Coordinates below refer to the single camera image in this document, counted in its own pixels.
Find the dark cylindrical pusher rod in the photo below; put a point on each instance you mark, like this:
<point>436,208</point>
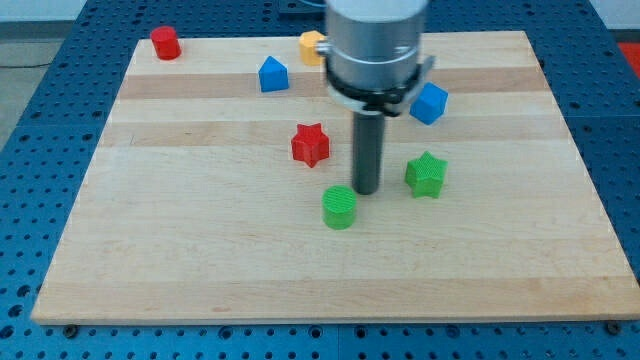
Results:
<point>367,146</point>

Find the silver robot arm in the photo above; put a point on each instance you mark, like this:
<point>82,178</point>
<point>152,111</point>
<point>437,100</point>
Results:
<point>373,68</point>

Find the red star block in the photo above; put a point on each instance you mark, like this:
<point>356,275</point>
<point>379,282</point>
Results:
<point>310,144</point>

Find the green star block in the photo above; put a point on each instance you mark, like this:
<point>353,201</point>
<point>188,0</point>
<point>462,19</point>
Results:
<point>425,175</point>

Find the wooden board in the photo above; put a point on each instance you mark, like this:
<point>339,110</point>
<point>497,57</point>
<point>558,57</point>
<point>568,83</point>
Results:
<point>193,210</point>

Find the blue cube block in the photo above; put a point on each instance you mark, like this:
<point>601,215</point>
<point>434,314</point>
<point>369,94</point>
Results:
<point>430,105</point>

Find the green cylinder block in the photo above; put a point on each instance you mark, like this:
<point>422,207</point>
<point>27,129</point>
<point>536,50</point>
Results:
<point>339,207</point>

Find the yellow hexagon block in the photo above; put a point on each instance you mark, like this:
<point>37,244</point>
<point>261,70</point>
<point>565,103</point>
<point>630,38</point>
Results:
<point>307,47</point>

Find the blue pentagon house block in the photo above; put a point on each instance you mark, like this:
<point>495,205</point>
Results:
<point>273,75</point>

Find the red cylinder block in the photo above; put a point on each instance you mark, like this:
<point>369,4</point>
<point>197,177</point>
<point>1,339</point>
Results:
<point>165,42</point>

